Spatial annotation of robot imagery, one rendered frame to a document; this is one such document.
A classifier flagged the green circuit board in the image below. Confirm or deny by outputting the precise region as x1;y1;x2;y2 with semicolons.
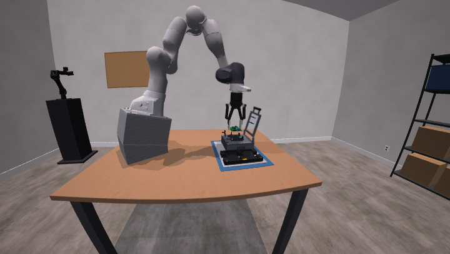
230;126;242;131

